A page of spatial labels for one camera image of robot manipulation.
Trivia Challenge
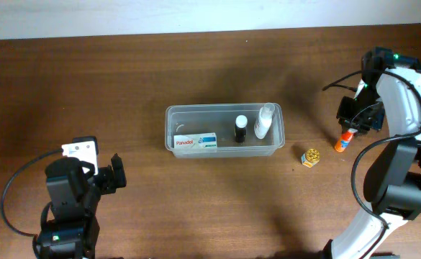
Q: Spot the orange tube white cap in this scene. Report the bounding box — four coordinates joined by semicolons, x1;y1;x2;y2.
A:
334;128;358;153

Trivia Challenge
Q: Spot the small jar gold lid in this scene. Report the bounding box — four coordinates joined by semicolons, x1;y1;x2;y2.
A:
301;148;320;168

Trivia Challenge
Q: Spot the Panadol medicine box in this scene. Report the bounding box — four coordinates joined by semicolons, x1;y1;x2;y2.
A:
173;132;217;150

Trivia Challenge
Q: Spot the white spray bottle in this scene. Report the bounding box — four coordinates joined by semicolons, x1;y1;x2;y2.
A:
254;103;275;140

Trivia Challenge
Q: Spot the dark bottle white cap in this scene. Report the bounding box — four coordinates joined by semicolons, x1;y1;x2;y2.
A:
235;115;248;143

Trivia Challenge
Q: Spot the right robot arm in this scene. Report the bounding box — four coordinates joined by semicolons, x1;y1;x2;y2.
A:
320;47;421;258

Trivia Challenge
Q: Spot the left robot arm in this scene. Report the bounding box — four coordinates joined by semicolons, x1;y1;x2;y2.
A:
32;154;127;258

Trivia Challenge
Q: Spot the clear plastic container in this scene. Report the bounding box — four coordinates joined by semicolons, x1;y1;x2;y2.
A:
165;103;285;158

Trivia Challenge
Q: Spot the right black cable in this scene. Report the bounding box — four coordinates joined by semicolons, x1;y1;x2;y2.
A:
321;70;421;259

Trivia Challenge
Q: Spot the black cable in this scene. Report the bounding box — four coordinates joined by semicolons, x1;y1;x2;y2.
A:
0;147;63;259
321;70;421;259

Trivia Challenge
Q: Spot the left black cable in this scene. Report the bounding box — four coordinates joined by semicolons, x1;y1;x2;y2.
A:
0;147;63;259

